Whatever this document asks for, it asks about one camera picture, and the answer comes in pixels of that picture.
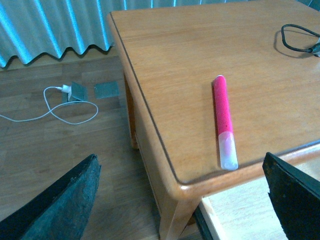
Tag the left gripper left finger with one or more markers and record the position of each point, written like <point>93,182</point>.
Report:
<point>60,212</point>

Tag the open floor socket box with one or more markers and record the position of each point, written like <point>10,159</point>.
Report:
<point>74,92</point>

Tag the closed floor socket cover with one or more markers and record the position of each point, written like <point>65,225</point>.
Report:
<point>106,90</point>

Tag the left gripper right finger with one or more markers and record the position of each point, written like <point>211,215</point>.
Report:
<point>295,198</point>

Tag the pink marker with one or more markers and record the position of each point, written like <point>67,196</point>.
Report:
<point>226,139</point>

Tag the grey pleated curtain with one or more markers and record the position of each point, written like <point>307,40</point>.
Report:
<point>157,33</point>

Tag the wooden nightstand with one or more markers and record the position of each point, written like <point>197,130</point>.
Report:
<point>274,108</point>

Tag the wooden drawer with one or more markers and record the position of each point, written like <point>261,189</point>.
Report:
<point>245,212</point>

